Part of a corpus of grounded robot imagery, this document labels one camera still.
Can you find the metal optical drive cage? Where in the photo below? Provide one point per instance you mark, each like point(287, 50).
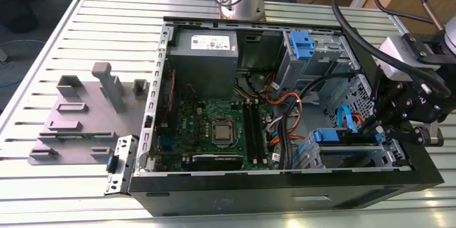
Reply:
point(310, 65)

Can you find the CPU socket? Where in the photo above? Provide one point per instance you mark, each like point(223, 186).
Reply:
point(223, 144)

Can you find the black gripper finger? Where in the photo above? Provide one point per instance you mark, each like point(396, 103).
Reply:
point(416, 134)
point(382, 100)

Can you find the hard disk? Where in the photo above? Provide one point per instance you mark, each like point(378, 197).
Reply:
point(326, 136)

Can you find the green motherboard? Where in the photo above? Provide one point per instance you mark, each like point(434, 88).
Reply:
point(188, 121)

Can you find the green RAM stick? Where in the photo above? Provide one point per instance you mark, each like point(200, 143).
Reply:
point(76, 137)

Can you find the metal disk bay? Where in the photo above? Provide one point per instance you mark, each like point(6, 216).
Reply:
point(350, 148)

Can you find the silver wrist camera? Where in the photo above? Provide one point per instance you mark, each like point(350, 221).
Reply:
point(392, 49)

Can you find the metal expansion card bracket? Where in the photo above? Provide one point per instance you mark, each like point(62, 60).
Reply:
point(123, 158)

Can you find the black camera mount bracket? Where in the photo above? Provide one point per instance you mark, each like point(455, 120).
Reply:
point(427, 49)

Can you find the grey power supply unit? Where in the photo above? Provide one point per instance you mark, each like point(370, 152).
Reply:
point(203, 73)

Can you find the blue drive cage latch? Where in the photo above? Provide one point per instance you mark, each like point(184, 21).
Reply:
point(302, 45)

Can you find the black PC case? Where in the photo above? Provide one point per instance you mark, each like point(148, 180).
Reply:
point(250, 193)

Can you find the black RAM slot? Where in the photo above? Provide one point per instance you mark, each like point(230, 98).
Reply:
point(260, 129)
point(250, 129)

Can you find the silver CPU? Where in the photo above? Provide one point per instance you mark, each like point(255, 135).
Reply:
point(222, 132)

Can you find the grey parts rack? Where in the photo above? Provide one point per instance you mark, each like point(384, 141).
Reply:
point(88, 121)

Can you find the black graphics card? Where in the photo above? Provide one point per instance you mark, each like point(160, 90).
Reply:
point(218, 160)

